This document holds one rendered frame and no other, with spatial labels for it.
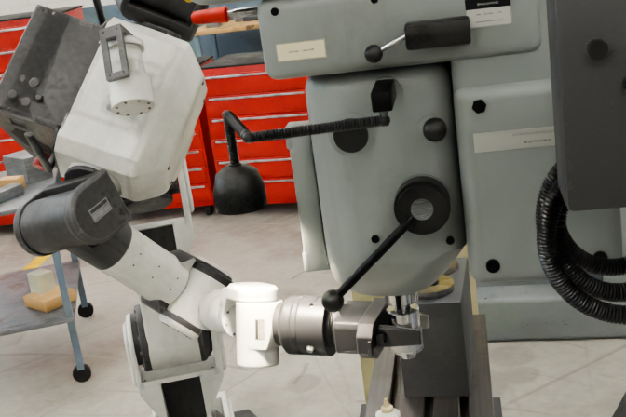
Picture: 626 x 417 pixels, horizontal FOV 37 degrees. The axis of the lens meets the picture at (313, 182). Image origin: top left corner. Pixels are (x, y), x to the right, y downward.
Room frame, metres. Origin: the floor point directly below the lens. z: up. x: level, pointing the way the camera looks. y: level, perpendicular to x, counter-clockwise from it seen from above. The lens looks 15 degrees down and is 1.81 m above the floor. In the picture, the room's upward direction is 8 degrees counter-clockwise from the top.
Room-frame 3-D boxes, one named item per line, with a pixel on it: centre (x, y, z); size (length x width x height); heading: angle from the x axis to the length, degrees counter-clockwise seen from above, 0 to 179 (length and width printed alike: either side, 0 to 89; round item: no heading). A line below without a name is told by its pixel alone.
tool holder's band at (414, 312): (1.25, -0.10, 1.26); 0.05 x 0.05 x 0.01
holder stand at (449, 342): (1.66, -0.20, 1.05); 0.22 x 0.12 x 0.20; 166
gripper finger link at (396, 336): (1.22, -0.09, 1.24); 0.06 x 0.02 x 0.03; 69
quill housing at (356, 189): (1.24, -0.11, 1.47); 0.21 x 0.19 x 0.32; 170
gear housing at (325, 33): (1.24, -0.14, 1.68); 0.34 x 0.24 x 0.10; 80
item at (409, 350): (1.25, -0.10, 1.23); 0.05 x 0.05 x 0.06
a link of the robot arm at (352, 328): (1.28, -0.02, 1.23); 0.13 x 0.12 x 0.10; 159
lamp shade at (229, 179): (1.25, 0.10, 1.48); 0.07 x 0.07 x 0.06
